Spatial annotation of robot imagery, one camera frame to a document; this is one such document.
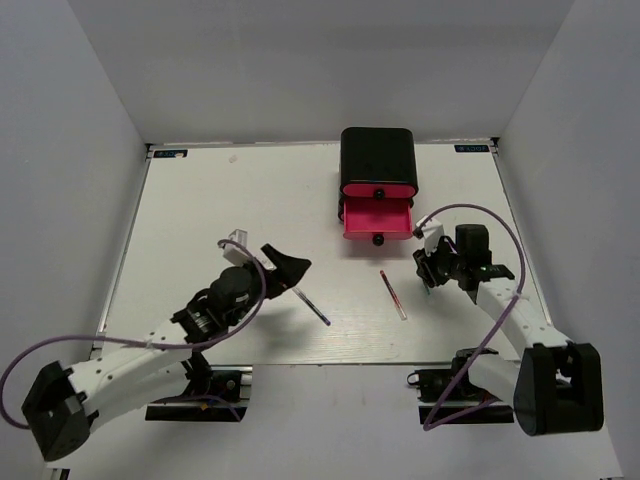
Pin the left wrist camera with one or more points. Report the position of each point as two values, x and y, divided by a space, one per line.
234 248

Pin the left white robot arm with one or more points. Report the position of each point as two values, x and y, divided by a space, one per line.
66 404

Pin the purple pen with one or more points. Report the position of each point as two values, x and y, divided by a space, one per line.
304 298

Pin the blue label sticker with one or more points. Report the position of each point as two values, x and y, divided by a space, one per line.
471 148
170 154

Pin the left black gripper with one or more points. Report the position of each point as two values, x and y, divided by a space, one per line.
288 272

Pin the right blue label sticker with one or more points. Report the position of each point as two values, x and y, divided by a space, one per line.
471 148

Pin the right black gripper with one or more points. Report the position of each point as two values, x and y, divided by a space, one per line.
426 265

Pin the red pen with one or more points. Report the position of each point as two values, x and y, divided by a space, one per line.
397 304

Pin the black drawer cabinet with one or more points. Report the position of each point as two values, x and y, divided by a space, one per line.
377 155

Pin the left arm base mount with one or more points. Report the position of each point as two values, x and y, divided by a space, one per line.
208 394

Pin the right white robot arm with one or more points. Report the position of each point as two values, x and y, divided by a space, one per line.
554 388

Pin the pink drawer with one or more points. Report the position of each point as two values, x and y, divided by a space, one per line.
379 190
368 219

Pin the left blue label sticker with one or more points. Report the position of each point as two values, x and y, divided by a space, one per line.
170 154

